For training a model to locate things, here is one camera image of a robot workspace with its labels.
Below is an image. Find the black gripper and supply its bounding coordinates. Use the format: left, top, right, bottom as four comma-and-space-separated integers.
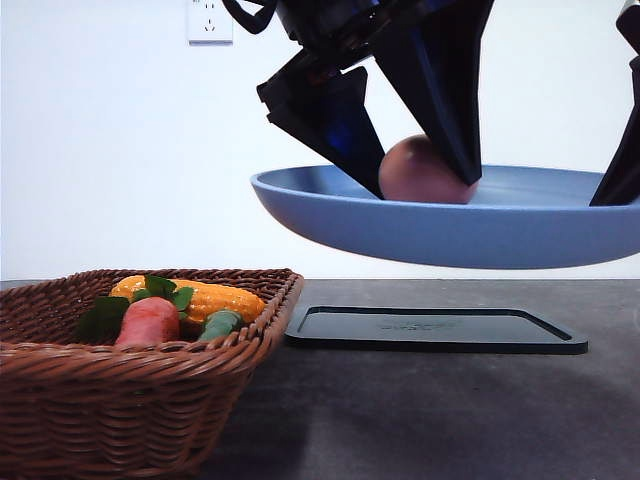
222, 0, 496, 199

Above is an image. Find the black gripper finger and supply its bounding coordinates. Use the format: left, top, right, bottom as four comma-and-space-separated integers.
589, 1, 640, 207

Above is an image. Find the brown egg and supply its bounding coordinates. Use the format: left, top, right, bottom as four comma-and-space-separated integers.
379, 134, 479, 204

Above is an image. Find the blue plate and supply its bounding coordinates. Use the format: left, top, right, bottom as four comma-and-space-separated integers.
251, 165, 640, 268

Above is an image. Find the brown wicker basket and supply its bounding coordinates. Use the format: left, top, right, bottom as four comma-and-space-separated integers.
0, 269, 304, 480

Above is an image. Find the black rectangular tray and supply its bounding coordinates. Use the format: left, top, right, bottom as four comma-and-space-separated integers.
284, 306, 589, 355

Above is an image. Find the yellow toy corn cob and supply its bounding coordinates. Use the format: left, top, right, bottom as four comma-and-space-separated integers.
109, 275, 266, 322

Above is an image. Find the orange toy carrot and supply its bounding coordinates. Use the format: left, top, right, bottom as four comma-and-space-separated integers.
78, 274, 194, 345

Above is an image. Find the white wall socket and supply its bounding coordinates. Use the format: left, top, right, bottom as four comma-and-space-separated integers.
187, 0, 234, 47

